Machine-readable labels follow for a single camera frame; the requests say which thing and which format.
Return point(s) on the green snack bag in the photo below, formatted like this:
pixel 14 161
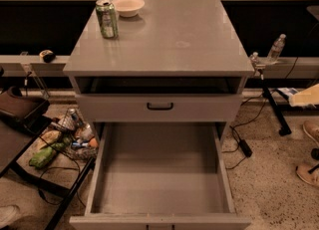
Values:
pixel 47 151

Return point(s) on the clear plastic water bottle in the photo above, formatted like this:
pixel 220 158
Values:
pixel 276 49

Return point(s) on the metal can on cart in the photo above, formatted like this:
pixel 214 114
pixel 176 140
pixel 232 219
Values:
pixel 75 117

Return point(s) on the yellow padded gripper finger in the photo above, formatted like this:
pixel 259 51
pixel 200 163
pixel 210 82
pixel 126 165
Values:
pixel 307 97

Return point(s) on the white sneaker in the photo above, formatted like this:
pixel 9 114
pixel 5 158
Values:
pixel 8 215

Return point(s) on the grey drawer cabinet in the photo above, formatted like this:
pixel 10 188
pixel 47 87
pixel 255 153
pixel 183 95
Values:
pixel 174 47

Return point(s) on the dark brown chair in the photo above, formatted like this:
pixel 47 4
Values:
pixel 21 112

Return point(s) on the green soda can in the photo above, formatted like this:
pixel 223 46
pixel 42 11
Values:
pixel 106 14

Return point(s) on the white bowl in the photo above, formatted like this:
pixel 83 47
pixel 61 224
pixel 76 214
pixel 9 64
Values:
pixel 128 8

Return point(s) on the closed grey upper drawer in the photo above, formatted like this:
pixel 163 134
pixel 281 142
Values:
pixel 159 108

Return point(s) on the person's tan shoe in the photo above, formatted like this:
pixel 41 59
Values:
pixel 309 174

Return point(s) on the black power adapter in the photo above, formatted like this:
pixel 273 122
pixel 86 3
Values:
pixel 245 148

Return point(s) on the black and white mouse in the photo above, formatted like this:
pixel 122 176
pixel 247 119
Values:
pixel 47 56

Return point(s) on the open grey bottom drawer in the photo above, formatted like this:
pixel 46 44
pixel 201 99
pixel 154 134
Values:
pixel 159 176

